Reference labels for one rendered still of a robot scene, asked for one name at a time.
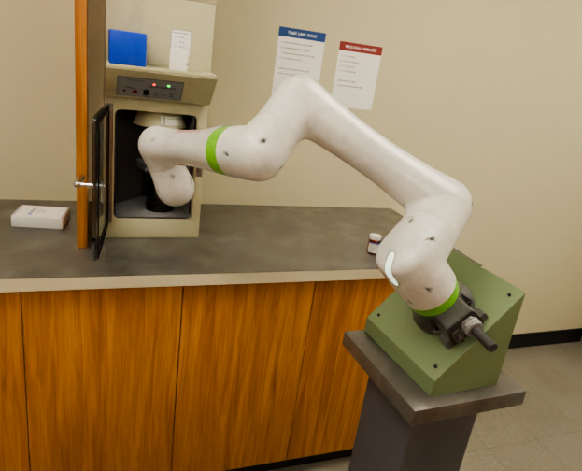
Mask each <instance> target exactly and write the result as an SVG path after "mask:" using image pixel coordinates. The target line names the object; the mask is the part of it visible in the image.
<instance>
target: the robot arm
mask: <svg viewBox="0 0 582 471"><path fill-rule="evenodd" d="M304 139H308V140H310V141H312V142H314V143H316V144H317V145H319V146H321V147H322V148H324V149H326V150H327V151H329V152H330V153H332V154H333V155H335V156H336V157H338V158H339V159H341V160H342V161H344V162H345V163H347V164H349V165H350V166H352V167H353V168H354V169H356V170H357V171H359V172H360V173H361V174H363V175H364V176H365V177H367V178H368V179H370V180H371V181H372V182H374V183H375V185H376V186H378V187H379V188H380V189H381V190H383V191H384V192H385V193H387V194H388V195H389V196H390V197H391V198H393V199H394V200H395V201H396V202H397V203H398V204H400V205H401V206H402V207H403V208H404V210H405V214H404V215H403V217H402V218H401V220H400V221H399V222H398V223H397V225H396V226H395V227H394V228H393V229H392V230H391V231H390V232H389V233H388V235H387V236H386V237H385V238H384V239H383V241H382V242H381V243H380V245H379V247H378V249H377V252H376V264H377V267H378V269H379V270H380V271H381V273H382V274H383V276H384V277H385V278H386V280H387V281H388V282H389V283H390V285H391V286H392V288H393V289H394V290H395V291H396V292H397V293H398V294H399V296H400V297H401V298H402V299H403V301H404V302H405V303H406V304H407V305H408V306H409V307H410V308H411V309H413V318H414V321H415V323H416V324H417V326H418V327H419V328H420V329H421V330H422V331H423V332H425V333H427V334H429V335H440V340H441V341H442V343H443V344H444V345H445V346H446V347H447V348H448V349H449V348H450V347H452V346H454V345H457V344H458V343H460V342H461V343H463V342H464V339H465V338H466V337H467V336H470V337H475V338H476V339H477V340H478V341H479V342H480V343H481V344H482V345H483V346H484V347H485V348H486V349H487V350H488V351H489V352H494V351H496V350H497V348H498V345H497V344H496V343H495V342H494V341H493V340H492V339H491V338H490V337H489V336H488V335H487V334H486V333H485V332H484V331H483V330H482V329H483V325H482V324H483V322H484V321H485V320H486V319H487V318H488V316H487V314H486V313H485V312H484V311H483V310H482V309H481V308H475V298H474V296H473V294H472V293H471V291H470V289H469V288H468V287H467V286H466V285H464V284H463V283H461V282H459V281H457V280H456V276H455V274H454V272H453V271H452V269H451V268H450V266H449V265H448V263H447V258H448V256H449V254H450V253H451V251H452V249H453V248H454V246H455V244H456V242H457V240H458V238H459V237H460V235H461V232H462V230H463V228H464V227H465V225H466V223H467V222H468V220H469V218H470V217H471V214H472V211H473V199H472V196H471V194H470V192H469V191H468V189H467V188H466V187H465V186H464V185H463V184H462V183H461V182H459V181H458V180H456V179H454V178H452V177H450V176H448V175H446V174H444V173H442V172H440V171H438V170H437V169H435V168H433V167H431V166H429V165H427V164H425V163H424V162H422V161H421V160H419V159H417V158H416V157H414V156H413V155H411V154H409V153H408V152H406V151H405V150H402V149H401V148H399V147H398V146H396V145H395V144H393V143H392V142H390V141H389V140H388V139H387V138H386V137H384V136H382V135H381V134H380V133H378V132H377V131H376V130H374V129H373V128H371V127H370V126H369V125H367V124H366V123H365V122H364V121H362V120H361V119H359V118H358V117H357V116H356V115H355V114H353V113H352V112H351V111H350V110H348V109H347V108H346V107H345V106H344V105H342V104H341V103H340V102H339V101H338V100H337V99H336V98H334V97H333V96H332V95H331V94H330V93H329V92H328V91H327V90H326V89H325V88H324V87H323V86H322V85H321V84H320V83H318V82H317V81H316V80H315V79H314V78H311V77H309V76H306V75H294V76H291V77H288V78H286V79H284V80H283V81H282V82H281V83H280V84H279V85H278V86H277V88H276V90H275V91H274V93H273V94H272V96H271V97H270V99H269V100H268V101H267V103H266V104H265V105H264V106H263V108H262V109H261V110H260V112H259V113H258V114H257V115H256V116H255V117H254V118H253V119H252V120H251V121H250V122H249V123H248V124H247V125H235V126H226V125H220V126H216V127H212V128H207V129H200V130H178V129H171V128H166V127H163V126H151V127H149V128H147V129H146V130H145V131H143V133H142V134H141V135H140V137H139V139H138V150H139V152H140V154H141V156H142V159H140V158H138V159H137V166H138V167H140V168H141V169H142V170H144V171H145V173H148V172H150V175H151V177H152V180H153V183H154V186H155V189H156V192H157V194H158V196H159V198H160V199H161V200H162V201H163V202H164V203H165V204H167V205H168V206H172V207H180V206H183V205H185V204H187V203H188V202H189V201H190V200H191V199H192V197H193V194H194V182H193V179H192V176H191V175H190V173H189V171H188V170H189V168H190V166H191V167H196V168H201V169H205V170H208V171H211V172H214V173H218V174H221V175H223V176H228V177H233V178H241V179H246V180H252V181H265V180H268V179H270V178H273V177H274V176H276V175H277V174H278V173H279V172H280V170H281V169H282V167H283V166H284V164H285V163H286V162H287V160H288V158H289V157H290V155H291V153H292V151H293V149H294V148H295V146H296V145H297V144H298V142H300V141H301V140H304Z"/></svg>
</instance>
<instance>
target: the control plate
mask: <svg viewBox="0 0 582 471"><path fill-rule="evenodd" d="M153 83H155V84H156V85H155V86H153V85H152V84H153ZM167 85H170V87H167ZM183 88H184V82H174V81H166V80H157V79H149V78H132V77H124V76H118V78H117V93H116V94H117V95H127V96H137V97H147V98H157V99H166V100H177V101H180V99H181V95H182V92H183ZM123 89H125V90H126V92H124V91H123ZM133 90H137V93H133ZM144 90H149V95H143V92H144ZM155 92H156V94H155ZM163 93H165V95H163ZM170 93H172V94H173V96H171V95H170Z"/></svg>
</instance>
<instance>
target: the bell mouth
mask: <svg viewBox="0 0 582 471"><path fill-rule="evenodd" d="M133 123H135V124H137V125H140V126H144V127H151V126H163V127H166V128H171V129H184V128H186V124H185V121H184V119H183V117H182V114H171V113H160V112H149V111H138V112H137V114H136V116H135V119H134V121H133Z"/></svg>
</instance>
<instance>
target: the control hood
mask: <svg viewBox="0 0 582 471"><path fill-rule="evenodd" d="M118 76H124V77H132V78H142V79H157V80H166V81H174V82H184V88H183V92H182V95H181V99H180V101H177V100H166V99H157V98H147V97H137V96H127V95H117V94H116V93H117V78H118ZM218 78H219V77H218V76H216V75H214V74H212V73H207V72H200V71H191V70H188V71H186V72H185V71H178V70H171V69H169V68H168V67H159V66H152V65H146V67H142V66H133V65H126V64H111V63H110V62H109V61H105V95H108V96H118V97H128V98H137V99H148V100H158V101H167V102H178V103H187V104H197V105H208V106H209V105H210V103H211V99H212V96H213V93H214V91H215V88H216V85H217V81H218Z"/></svg>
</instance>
